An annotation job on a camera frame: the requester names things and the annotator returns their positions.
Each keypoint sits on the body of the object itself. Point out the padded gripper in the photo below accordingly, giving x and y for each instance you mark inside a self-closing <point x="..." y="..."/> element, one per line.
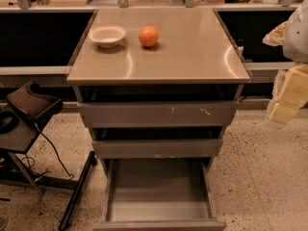
<point x="296" y="38"/>

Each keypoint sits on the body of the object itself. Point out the grey drawer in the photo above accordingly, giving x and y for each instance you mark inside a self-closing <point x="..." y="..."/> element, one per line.
<point x="157" y="114"/>
<point x="157" y="148"/>
<point x="158" y="195"/>

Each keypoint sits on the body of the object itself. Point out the white bowl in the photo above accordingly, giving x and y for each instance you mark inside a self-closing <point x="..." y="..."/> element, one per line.
<point x="107" y="36"/>

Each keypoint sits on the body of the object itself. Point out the orange fruit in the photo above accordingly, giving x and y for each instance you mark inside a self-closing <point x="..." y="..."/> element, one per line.
<point x="148" y="36"/>

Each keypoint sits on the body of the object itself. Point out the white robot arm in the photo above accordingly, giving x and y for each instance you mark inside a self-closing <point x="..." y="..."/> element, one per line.
<point x="292" y="35"/>

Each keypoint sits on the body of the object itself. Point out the grey drawer cabinet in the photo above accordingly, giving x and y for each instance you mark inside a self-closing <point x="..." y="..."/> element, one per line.
<point x="168" y="90"/>

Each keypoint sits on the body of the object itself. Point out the dark device on stand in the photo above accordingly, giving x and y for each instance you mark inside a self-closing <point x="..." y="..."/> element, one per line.
<point x="29" y="105"/>

